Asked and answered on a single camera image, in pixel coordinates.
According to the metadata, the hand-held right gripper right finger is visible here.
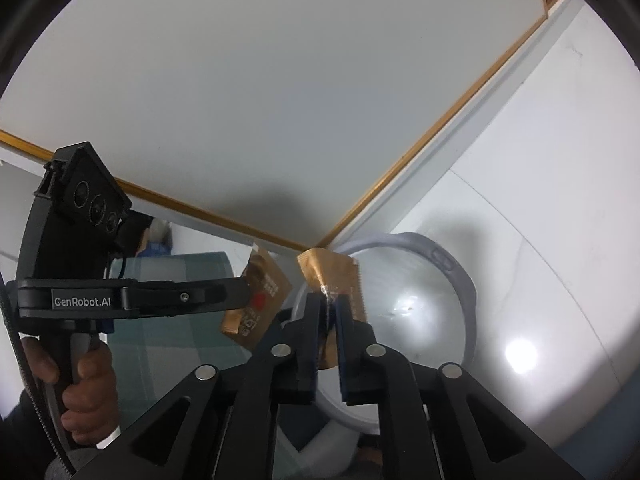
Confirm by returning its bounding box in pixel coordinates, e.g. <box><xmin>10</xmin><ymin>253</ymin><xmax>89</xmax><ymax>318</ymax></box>
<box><xmin>335</xmin><ymin>295</ymin><xmax>587</xmax><ymax>480</ymax></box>

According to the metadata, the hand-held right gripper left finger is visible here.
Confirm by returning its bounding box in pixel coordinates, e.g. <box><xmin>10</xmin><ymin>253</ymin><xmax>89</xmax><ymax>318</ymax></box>
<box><xmin>75</xmin><ymin>292</ymin><xmax>322</xmax><ymax>480</ymax></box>

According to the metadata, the person's left hand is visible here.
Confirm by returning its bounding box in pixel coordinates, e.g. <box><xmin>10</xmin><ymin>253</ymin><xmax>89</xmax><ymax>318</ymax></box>
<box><xmin>22</xmin><ymin>335</ymin><xmax>124</xmax><ymax>443</ymax></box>

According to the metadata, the gold foil wrapper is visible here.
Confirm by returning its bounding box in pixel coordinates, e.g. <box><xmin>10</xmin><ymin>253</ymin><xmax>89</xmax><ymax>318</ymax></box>
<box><xmin>296</xmin><ymin>248</ymin><xmax>369</xmax><ymax>371</ymax></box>

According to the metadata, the teal checked tablecloth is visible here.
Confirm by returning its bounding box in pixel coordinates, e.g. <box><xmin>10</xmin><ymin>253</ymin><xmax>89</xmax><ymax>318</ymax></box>
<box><xmin>107</xmin><ymin>251</ymin><xmax>361</xmax><ymax>480</ymax></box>

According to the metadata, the gold wrapper with red print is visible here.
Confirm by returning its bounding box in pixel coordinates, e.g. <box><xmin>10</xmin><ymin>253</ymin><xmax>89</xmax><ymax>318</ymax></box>
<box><xmin>221</xmin><ymin>243</ymin><xmax>294</xmax><ymax>354</ymax></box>

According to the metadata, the person's left forearm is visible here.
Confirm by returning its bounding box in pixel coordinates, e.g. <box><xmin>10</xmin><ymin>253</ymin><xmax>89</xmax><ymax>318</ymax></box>
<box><xmin>0</xmin><ymin>385</ymin><xmax>81</xmax><ymax>480</ymax></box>

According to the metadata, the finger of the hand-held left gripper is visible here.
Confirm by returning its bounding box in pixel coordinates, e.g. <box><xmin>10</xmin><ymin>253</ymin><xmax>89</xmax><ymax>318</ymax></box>
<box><xmin>122</xmin><ymin>277</ymin><xmax>252</xmax><ymax>319</ymax></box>

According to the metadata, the white round trash bin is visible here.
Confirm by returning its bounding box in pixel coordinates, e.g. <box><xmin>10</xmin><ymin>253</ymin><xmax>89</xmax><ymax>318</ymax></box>
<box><xmin>289</xmin><ymin>232</ymin><xmax>477</xmax><ymax>434</ymax></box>

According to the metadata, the black braided cable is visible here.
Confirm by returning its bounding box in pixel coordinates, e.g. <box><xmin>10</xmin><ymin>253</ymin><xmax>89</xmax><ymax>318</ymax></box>
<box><xmin>0</xmin><ymin>280</ymin><xmax>78</xmax><ymax>478</ymax></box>

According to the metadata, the gold wall trim strip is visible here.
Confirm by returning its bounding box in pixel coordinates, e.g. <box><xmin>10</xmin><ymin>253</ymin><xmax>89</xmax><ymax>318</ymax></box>
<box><xmin>322</xmin><ymin>0</ymin><xmax>572</xmax><ymax>251</ymax></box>
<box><xmin>0</xmin><ymin>129</ymin><xmax>330</xmax><ymax>252</ymax></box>

